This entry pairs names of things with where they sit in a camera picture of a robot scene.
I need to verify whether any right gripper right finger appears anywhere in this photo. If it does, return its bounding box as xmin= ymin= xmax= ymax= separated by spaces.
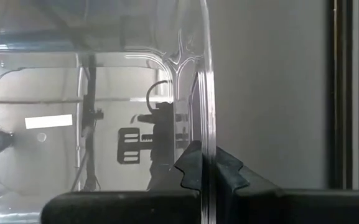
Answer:
xmin=215 ymin=145 xmax=359 ymax=224

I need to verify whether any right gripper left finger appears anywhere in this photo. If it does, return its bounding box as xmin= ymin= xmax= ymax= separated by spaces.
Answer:
xmin=40 ymin=140 xmax=202 ymax=224

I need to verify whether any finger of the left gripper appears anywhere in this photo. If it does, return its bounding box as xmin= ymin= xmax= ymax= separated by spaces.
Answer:
xmin=116 ymin=126 xmax=154 ymax=166
xmin=175 ymin=113 xmax=192 ymax=150

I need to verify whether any clear plastic bin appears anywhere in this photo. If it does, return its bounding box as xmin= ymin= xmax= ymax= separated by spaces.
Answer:
xmin=0 ymin=0 xmax=217 ymax=224

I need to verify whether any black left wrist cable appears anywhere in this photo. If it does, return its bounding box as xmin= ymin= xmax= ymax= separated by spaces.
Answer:
xmin=146 ymin=80 xmax=171 ymax=113

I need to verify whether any black aluminium table frame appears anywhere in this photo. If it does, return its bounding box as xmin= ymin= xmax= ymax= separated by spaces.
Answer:
xmin=330 ymin=0 xmax=359 ymax=190

